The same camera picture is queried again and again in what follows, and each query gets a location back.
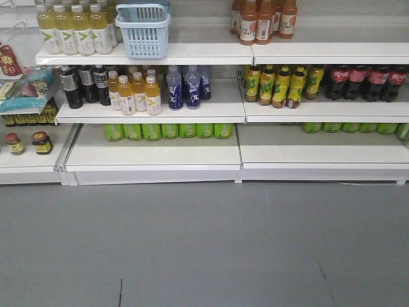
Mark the light blue plastic basket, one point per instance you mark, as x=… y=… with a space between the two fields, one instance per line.
x=144 y=28

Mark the green soda bottle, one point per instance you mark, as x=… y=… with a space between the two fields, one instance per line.
x=114 y=132
x=205 y=130
x=169 y=130
x=132 y=132
x=151 y=131
x=187 y=130
x=223 y=130

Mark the white middle shelf board left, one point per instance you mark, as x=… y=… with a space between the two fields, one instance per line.
x=225 y=106

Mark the white bottom shelf board right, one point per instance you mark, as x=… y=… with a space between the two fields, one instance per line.
x=284 y=146

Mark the blue sports drink bottle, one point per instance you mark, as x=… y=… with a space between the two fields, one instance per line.
x=173 y=79
x=193 y=79
x=205 y=85

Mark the orange vitamin drink bottle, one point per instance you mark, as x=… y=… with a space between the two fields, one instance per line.
x=153 y=96
x=138 y=87
x=113 y=90
x=126 y=96

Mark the yellow green tea bottle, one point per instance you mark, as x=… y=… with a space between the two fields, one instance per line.
x=314 y=79
x=266 y=85
x=295 y=89
x=252 y=85
x=282 y=81

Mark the white top shelf board left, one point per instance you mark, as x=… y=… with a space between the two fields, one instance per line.
x=177 y=54

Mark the white top shelf board right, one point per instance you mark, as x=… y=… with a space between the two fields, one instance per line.
x=331 y=53

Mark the dark soy sauce bottle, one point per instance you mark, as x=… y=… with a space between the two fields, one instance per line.
x=101 y=77
x=70 y=82
x=88 y=83

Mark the orange C100 juice bottle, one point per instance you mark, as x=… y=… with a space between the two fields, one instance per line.
x=288 y=19
x=248 y=20

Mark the orange juice bottle barcode side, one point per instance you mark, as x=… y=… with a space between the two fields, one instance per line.
x=264 y=18

